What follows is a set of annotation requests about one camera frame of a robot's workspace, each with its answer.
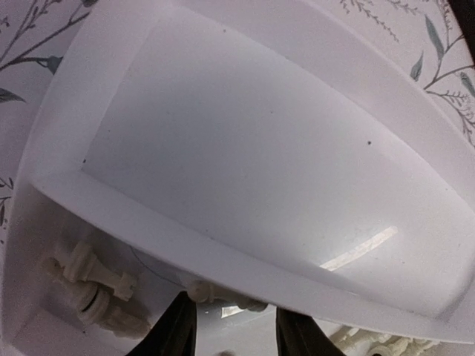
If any white chess piece in tray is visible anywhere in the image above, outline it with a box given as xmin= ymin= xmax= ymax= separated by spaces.
xmin=42 ymin=241 xmax=137 ymax=301
xmin=186 ymin=280 xmax=268 ymax=312
xmin=71 ymin=282 xmax=151 ymax=340

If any floral patterned table mat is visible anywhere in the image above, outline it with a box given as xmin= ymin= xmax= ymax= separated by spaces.
xmin=1 ymin=1 xmax=474 ymax=228

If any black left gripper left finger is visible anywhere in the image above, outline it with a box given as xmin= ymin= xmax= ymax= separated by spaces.
xmin=127 ymin=291 xmax=195 ymax=356

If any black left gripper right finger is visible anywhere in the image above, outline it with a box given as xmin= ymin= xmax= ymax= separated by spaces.
xmin=275 ymin=307 xmax=344 ymax=356

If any white plastic tray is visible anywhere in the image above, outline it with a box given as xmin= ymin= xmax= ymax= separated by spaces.
xmin=1 ymin=1 xmax=474 ymax=355

